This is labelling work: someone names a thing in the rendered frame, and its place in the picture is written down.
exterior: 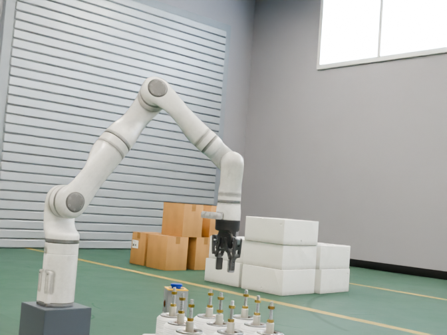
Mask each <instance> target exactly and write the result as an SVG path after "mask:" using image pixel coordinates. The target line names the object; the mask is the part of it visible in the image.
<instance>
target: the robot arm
mask: <svg viewBox="0 0 447 335"><path fill-rule="evenodd" d="M162 110H164V111H166V112H167V113H168V114H169V115H170V116H171V117H172V118H173V119H174V120H175V122H176V123H177V125H179V127H180V129H181V131H182V132H183V133H184V135H185V137H187V139H188V140H189V141H190V142H191V143H192V144H193V145H194V146H195V147H196V148H197V149H199V151H201V152H202V153H203V154H204V155H206V156H207V157H209V159H210V160H211V161H212V162H213V163H214V164H215V165H216V166H217V167H218V168H219V169H220V170H221V175H220V186H219V190H218V204H217V208H216V212H210V211H202V213H201V217H202V218H208V219H215V220H216V224H215V230H217V231H218V234H217V235H212V254H214V255H215V257H216V266H215V269H216V270H222V266H223V257H222V256H223V255H224V252H226V253H227V257H228V259H229V260H227V272H228V273H234V271H235V260H236V259H238V258H240V256H241V246H242V238H237V237H236V232H238V231H239V229H240V219H241V204H240V203H241V183H242V178H243V169H244V161H243V158H242V156H241V155H240V154H238V153H237V152H233V151H231V150H230V149H229V148H228V147H227V146H226V145H225V144H224V143H223V142H222V140H221V139H220V138H219V137H218V136H217V135H216V134H215V133H214V132H213V131H211V130H210V129H209V128H208V127H207V126H206V125H205V124H204V123H203V122H202V121H201V120H200V119H199V118H198V117H197V116H196V115H195V114H194V113H193V112H192V111H191V110H190V109H189V108H188V107H187V105H186V104H185V103H184V102H183V101H182V99H181V98H180V97H179V96H178V95H177V94H176V92H175V91H174V89H173V88H172V87H171V86H170V85H169V84H168V83H167V82H166V81H165V80H164V79H163V78H160V77H158V76H151V77H149V78H147V79H146V80H145V81H144V82H143V84H142V86H141V88H140V91H139V93H138V95H137V97H136V99H135V100H134V102H133V103H132V105H131V106H130V108H129V109H128V110H127V112H126V113H125V114H124V115H123V116H122V117H121V118H119V119H118V120H117V121H115V122H114V123H113V124H111V125H110V126H109V127H108V128H107V129H106V130H105V131H104V132H103V133H102V135H101V136H100V137H99V139H98V140H97V141H96V142H95V143H94V145H93V147H92V148H91V151H90V153H89V156H88V159H87V161H86V164H85V166H84V167H83V169H82V170H81V172H80V173H79V174H78V175H77V176H76V177H75V178H74V179H73V180H72V181H71V182H70V183H69V184H68V185H56V186H54V187H52V188H51V189H50V190H49V192H48V194H47V196H46V199H45V210H44V223H43V228H44V232H45V249H44V256H43V269H40V270H39V281H38V289H37V303H36V304H38V305H41V306H44V307H47V308H48V307H53V308H66V307H72V306H74V299H75V284H76V270H77V261H78V246H79V238H80V235H79V233H78V231H77V230H76V228H75V218H76V217H78V216H80V215H81V214H82V213H83V212H84V211H85V210H86V208H87V207H88V205H89V204H90V202H91V201H92V199H93V197H94V196H95V194H96V193H97V191H98V190H99V188H100V187H101V185H102V184H103V183H104V181H105V180H106V179H107V178H108V176H109V175H110V174H111V173H112V172H113V171H114V169H115V168H116V167H117V165H118V164H119V163H120V162H121V161H122V160H123V158H124V157H125V156H126V154H127V153H128V152H129V151H130V149H131V148H132V146H133V145H134V144H135V142H136V141H137V139H138V137H139V135H140V134H141V132H142V131H143V129H144V128H145V127H146V126H147V125H148V124H149V123H150V121H151V120H152V119H153V118H154V117H155V116H157V115H158V114H159V113H160V112H161V111H162ZM215 246H216V250H215ZM220 251H221V252H220ZM236 251H237V254H236Z"/></svg>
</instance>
